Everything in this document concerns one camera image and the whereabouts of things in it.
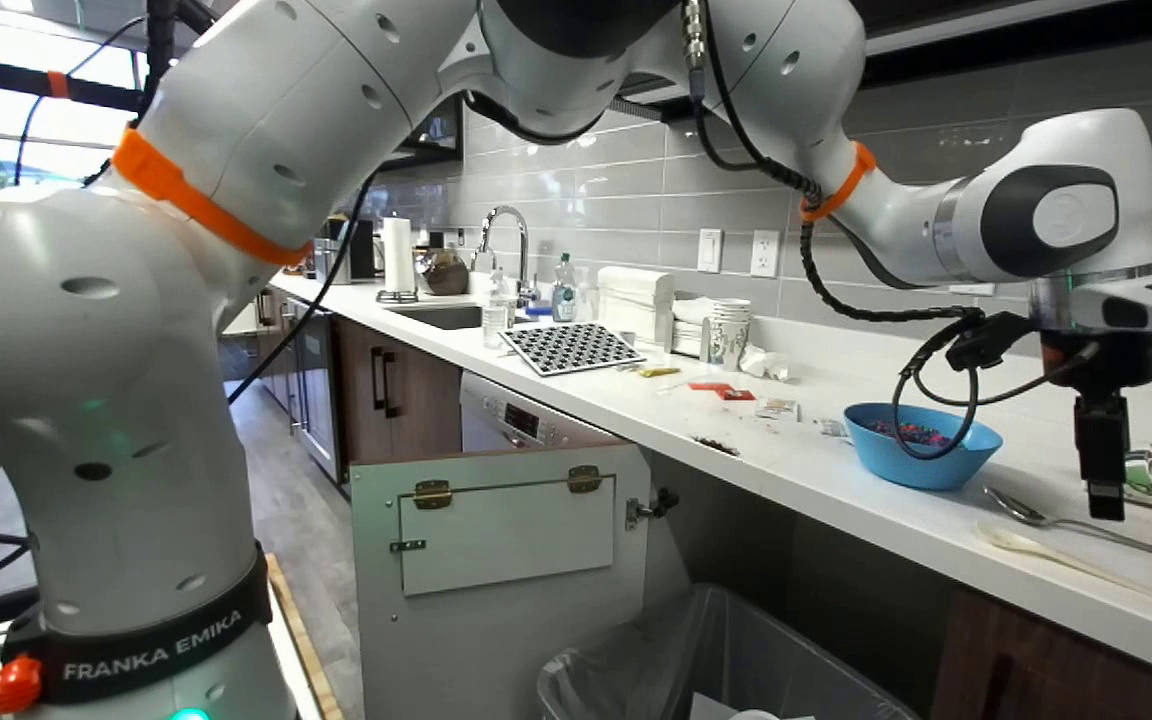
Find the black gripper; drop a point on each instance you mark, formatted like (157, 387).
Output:
(1099, 358)

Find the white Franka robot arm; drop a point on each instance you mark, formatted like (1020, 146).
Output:
(70, 374)

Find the blue plastic bowl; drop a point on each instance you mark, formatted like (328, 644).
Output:
(868, 460)

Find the grey trash bin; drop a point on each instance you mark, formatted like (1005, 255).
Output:
(631, 682)

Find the coloured aquarium gravel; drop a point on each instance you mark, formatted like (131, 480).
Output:
(928, 433)

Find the brown wooden cabinet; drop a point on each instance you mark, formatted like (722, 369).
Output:
(401, 401)
(1071, 664)

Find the clear plastic wrapper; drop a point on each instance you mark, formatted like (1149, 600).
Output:
(791, 415)

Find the crumpled white tissue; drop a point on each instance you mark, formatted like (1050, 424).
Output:
(767, 367)

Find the small red packet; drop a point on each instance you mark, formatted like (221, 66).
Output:
(743, 395)

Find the black marker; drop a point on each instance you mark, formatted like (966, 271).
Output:
(719, 446)

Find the red small block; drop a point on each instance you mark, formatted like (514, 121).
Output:
(711, 391)

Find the clear plastic container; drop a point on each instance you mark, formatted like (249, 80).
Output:
(692, 327)

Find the white discarded paper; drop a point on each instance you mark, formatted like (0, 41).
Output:
(736, 709)

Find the yellow packet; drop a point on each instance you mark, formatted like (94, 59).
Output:
(659, 369)

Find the white napkin dispenser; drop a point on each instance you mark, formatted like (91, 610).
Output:
(632, 306)

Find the built-in dishwasher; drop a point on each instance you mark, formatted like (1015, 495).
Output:
(551, 406)

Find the clear glass jar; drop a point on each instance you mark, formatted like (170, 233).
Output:
(563, 286)

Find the open cabinet door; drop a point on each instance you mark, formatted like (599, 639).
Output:
(511, 586)

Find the chrome kitchen faucet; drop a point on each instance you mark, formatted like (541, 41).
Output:
(523, 247)

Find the steel kitchen sink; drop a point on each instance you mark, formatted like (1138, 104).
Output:
(436, 315)

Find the dark coffee pot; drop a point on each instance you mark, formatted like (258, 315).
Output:
(447, 271)

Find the white paper towel roll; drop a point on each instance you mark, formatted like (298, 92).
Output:
(398, 259)

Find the black coffee machine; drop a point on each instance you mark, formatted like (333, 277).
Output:
(360, 248)

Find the black undercounter appliance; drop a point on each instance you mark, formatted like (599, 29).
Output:
(303, 395)

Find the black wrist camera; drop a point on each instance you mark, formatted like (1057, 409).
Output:
(984, 342)

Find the white wall outlet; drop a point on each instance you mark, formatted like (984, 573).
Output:
(767, 255)

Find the black wall shelf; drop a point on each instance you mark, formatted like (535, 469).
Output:
(1001, 32)

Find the white wall switch plate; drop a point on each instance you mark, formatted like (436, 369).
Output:
(711, 248)

